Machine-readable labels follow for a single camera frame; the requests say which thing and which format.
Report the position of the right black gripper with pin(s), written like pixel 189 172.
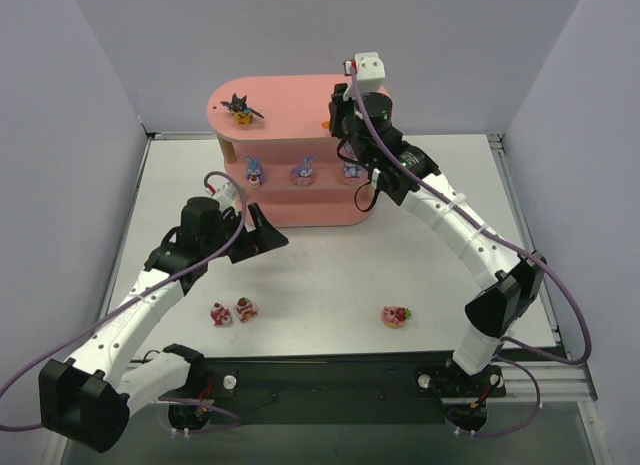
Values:
pixel 338 115

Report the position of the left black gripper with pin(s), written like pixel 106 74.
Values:
pixel 245 242

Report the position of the blue bunny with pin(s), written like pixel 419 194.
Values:
pixel 353 174

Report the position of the small purple bunny toy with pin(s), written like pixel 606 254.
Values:
pixel 254 171

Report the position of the purple bunny donut toy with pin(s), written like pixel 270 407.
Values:
pixel 303 174

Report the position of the black bat creature toy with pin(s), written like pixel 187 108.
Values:
pixel 240 111

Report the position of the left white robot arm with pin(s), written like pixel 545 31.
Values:
pixel 91 396

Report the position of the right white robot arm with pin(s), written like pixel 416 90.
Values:
pixel 509 280

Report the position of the pink three-tier shelf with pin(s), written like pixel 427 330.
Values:
pixel 294 107

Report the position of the strawberry cake bear toy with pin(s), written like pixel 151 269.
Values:
pixel 245 309

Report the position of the red white cake toy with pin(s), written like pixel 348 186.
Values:
pixel 220 315

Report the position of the pink bear strawberry donut toy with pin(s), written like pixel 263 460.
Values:
pixel 395 317

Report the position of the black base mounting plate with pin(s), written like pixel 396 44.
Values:
pixel 403 388

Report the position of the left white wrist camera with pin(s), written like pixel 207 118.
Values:
pixel 225 191

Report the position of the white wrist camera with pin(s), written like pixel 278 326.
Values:
pixel 225 191
pixel 367 71

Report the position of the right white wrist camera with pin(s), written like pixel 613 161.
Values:
pixel 367 71

